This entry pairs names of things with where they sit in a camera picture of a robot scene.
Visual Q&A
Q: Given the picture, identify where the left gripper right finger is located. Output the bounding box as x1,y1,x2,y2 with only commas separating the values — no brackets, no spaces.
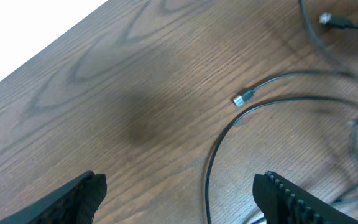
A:
252,171,358,224

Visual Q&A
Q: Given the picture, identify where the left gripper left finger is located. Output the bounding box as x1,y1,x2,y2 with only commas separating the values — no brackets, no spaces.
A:
0,171,107,224

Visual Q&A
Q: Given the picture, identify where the black USB cable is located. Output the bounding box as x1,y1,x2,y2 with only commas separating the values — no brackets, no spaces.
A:
204,0,358,224

